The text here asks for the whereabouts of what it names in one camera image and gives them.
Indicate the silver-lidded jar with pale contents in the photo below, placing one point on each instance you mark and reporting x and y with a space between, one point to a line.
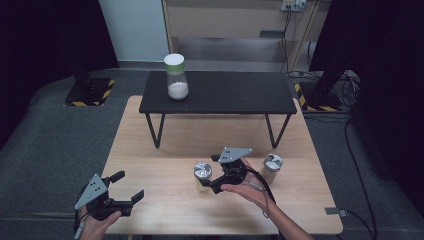
272 163

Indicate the silver-lidded jar with yellow contents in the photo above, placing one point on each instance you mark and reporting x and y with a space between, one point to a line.
202 170

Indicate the white-lidded jar with green band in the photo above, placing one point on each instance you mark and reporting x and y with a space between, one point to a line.
176 80

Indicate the person's left hand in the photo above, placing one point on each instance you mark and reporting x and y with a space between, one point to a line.
95 230

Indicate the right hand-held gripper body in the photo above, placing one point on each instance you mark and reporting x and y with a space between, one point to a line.
233 154

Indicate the person's right hand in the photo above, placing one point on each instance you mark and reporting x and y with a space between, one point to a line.
250 193

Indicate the white power strip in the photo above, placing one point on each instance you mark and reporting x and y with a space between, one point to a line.
293 5

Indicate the dark curtain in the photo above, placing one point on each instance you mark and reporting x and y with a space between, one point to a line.
390 66
40 50

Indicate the wooden cabinet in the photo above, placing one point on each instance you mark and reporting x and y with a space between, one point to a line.
220 23

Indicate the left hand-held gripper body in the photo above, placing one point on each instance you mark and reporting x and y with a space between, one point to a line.
91 191

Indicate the grey tape piece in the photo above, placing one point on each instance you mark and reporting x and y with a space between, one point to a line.
331 210

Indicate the white panel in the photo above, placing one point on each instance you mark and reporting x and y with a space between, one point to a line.
136 30

